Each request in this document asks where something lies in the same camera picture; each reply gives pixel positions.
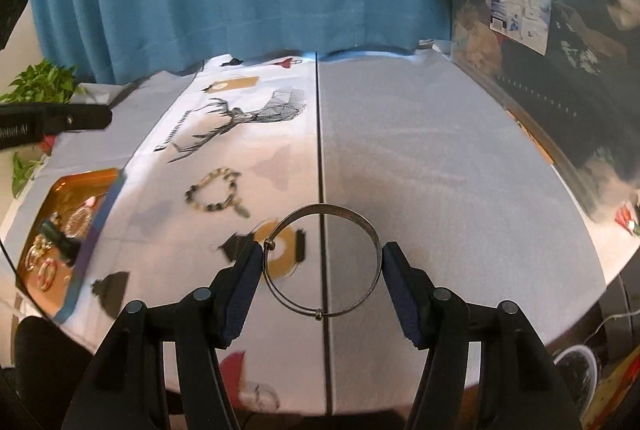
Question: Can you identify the white paper label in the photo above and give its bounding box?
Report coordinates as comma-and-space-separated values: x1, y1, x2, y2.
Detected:
489, 0, 554, 56

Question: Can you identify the dark bead pendant bracelet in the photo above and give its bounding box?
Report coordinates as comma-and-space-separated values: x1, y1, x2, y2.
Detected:
184, 168, 252, 219

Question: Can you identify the dark clear storage bin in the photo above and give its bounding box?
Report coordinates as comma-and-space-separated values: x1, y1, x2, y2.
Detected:
446, 0, 640, 223

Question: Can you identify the white printed tablecloth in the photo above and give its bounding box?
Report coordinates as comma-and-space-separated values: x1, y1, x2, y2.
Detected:
65, 52, 332, 417

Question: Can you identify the amber bead bracelet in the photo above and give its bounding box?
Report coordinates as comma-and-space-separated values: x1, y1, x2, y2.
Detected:
25, 244, 51, 270

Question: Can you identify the orange metal tray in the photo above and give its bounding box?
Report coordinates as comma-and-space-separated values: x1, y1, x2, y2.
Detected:
15, 168, 127, 324

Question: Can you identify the white cable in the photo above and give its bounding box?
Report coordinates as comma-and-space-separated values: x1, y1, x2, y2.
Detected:
594, 312, 632, 337

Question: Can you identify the black chair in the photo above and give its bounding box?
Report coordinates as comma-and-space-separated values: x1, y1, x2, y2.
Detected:
14, 315, 101, 430

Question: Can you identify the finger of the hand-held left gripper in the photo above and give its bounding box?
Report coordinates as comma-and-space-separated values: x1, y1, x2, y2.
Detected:
42, 104, 114, 132

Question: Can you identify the silver bangle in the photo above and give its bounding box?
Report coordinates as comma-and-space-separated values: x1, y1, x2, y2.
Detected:
261, 204, 384, 322

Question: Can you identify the red white packet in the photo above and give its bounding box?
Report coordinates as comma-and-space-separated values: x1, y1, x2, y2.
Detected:
616, 204, 640, 238

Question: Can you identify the white round fan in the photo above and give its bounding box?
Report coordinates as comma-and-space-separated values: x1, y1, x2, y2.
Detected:
554, 344, 602, 417

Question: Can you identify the grey table cloth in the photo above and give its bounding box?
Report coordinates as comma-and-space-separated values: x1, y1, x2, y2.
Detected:
316, 47, 609, 416
10, 77, 202, 213

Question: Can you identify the green potted plant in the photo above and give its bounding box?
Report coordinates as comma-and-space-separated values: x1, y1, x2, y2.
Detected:
0, 60, 87, 200

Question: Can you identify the gold bangle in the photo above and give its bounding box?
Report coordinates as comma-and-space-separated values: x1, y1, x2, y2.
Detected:
34, 257, 59, 287

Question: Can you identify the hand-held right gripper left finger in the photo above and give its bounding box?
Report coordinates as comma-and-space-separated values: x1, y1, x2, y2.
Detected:
60, 240, 265, 430

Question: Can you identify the black cable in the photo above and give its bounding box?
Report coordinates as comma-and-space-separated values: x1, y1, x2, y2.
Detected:
0, 240, 26, 307

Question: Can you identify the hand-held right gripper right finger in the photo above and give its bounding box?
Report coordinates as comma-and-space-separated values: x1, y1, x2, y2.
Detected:
381, 241, 583, 430

